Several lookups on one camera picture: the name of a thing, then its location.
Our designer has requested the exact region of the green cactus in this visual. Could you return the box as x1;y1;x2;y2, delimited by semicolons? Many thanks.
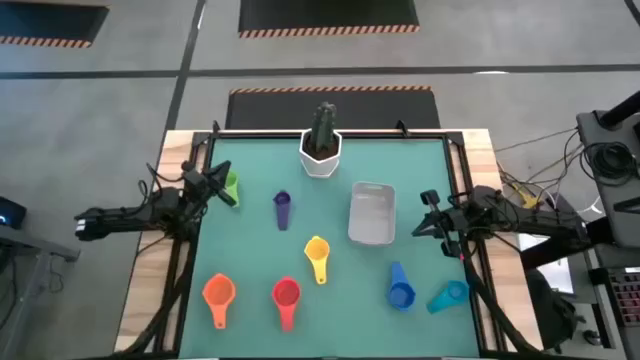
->
309;101;338;154

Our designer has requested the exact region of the yellow cable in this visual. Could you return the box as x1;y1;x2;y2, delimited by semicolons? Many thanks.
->
508;180;545;210

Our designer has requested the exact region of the grey side desk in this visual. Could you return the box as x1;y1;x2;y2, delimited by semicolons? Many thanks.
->
0;224;81;360

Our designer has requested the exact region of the green measuring cup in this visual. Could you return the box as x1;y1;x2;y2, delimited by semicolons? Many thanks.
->
224;171;241;208

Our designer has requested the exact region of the grey equipment cart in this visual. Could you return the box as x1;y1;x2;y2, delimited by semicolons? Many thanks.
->
575;89;640;251

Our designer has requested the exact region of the yellow measuring cup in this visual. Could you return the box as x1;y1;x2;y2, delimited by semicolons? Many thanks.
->
303;235;331;286

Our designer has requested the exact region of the black electronic device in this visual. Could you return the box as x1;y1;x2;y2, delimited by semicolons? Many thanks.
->
0;195;28;230

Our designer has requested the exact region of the red measuring cup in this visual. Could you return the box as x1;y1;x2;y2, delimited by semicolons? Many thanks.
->
271;276;302;333

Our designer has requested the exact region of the orange measuring cup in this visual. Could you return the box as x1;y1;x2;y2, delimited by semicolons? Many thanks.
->
201;272;237;331

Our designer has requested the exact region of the purple measuring cup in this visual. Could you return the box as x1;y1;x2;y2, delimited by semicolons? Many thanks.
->
272;190;293;232

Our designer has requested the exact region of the white hexagonal plant pot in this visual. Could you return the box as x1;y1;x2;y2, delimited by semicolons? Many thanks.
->
298;128;343;179

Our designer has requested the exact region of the backlit computer keyboard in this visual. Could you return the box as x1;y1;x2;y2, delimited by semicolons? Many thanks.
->
612;267;640;329

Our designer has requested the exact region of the cyan measuring cup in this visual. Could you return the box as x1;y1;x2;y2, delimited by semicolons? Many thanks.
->
425;279;470;315

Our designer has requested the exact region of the teal table mat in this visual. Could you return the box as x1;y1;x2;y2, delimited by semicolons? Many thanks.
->
178;137;481;359

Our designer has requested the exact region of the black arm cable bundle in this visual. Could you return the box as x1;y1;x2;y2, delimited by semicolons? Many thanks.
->
117;234;197;359
457;244;540;358

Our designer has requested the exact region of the black floor mat striped edge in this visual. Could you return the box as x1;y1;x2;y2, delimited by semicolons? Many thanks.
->
238;0;421;40
225;85;442;131
0;0;110;50

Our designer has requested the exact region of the coiled black cable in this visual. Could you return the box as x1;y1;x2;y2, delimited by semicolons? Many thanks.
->
582;141;640;182

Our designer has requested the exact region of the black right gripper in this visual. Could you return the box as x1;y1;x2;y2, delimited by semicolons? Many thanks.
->
411;189;474;259

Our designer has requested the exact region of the black backpack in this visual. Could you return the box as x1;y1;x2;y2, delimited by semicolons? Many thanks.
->
524;267;585;352

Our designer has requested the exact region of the blue measuring cup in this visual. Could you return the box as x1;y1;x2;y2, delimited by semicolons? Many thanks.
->
387;261;417;313

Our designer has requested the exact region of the black metal table frame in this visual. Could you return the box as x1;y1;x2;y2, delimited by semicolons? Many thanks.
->
149;119;504;359

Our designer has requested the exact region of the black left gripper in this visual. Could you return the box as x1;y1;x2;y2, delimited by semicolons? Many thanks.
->
180;160;239;212

